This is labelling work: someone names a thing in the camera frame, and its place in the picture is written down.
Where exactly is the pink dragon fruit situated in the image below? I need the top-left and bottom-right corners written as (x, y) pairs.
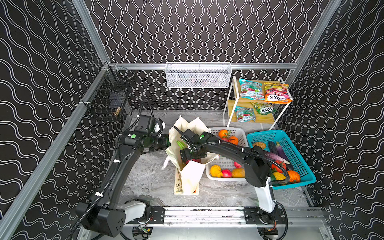
top-left (176, 141), bottom-right (201, 165)

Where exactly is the cream canvas grocery bag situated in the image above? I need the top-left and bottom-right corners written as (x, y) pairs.
top-left (164, 116), bottom-right (219, 195)

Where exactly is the orange tangerine with leaves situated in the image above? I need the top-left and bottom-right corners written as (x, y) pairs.
top-left (218, 129), bottom-right (230, 139)

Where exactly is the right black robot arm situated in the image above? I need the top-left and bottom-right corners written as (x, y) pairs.
top-left (178, 130), bottom-right (290, 214)

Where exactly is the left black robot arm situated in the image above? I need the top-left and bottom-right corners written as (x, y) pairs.
top-left (67, 131), bottom-right (171, 240)

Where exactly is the small green red snack bag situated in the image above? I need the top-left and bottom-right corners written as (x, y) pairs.
top-left (235, 107), bottom-right (256, 123)

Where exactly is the green Fox's candy bag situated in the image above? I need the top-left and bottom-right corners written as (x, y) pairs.
top-left (252, 103), bottom-right (277, 115)

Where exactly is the orange Fox's candy bag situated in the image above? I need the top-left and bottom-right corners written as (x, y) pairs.
top-left (264, 84), bottom-right (293, 104)

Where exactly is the yellow bumpy lemon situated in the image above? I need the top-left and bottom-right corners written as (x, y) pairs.
top-left (210, 165), bottom-right (223, 178)

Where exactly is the white plastic fruit basket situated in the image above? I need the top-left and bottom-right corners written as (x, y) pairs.
top-left (206, 127), bottom-right (249, 183)

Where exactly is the red apple front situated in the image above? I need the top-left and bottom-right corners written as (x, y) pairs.
top-left (222, 169), bottom-right (232, 178)

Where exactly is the yellow orange mango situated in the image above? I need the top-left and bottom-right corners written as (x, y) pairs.
top-left (232, 168), bottom-right (245, 178)

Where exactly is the brown potato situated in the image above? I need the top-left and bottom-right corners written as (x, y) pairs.
top-left (253, 142), bottom-right (267, 150)

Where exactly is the white wooden two-tier shelf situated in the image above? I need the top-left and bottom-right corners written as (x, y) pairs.
top-left (223, 75), bottom-right (292, 130)

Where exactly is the dark green cucumber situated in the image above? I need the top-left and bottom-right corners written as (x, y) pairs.
top-left (268, 142), bottom-right (278, 155)

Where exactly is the purple eggplant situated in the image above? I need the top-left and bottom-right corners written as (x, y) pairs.
top-left (276, 142), bottom-right (291, 165)

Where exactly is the orange pumpkin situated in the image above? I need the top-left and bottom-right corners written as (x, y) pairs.
top-left (288, 171), bottom-right (301, 183)

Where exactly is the teal plastic vegetable basket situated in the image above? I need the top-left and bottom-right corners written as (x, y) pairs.
top-left (247, 130), bottom-right (316, 190)

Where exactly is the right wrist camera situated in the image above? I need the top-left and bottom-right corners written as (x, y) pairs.
top-left (174, 127), bottom-right (201, 146)

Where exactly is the black wire wall basket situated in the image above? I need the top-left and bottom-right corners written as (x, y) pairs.
top-left (82, 63), bottom-right (137, 123)

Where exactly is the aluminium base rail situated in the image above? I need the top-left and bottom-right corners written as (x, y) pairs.
top-left (126, 207), bottom-right (325, 228)

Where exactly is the white wire wall basket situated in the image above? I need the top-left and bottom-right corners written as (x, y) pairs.
top-left (165, 62), bottom-right (232, 89)

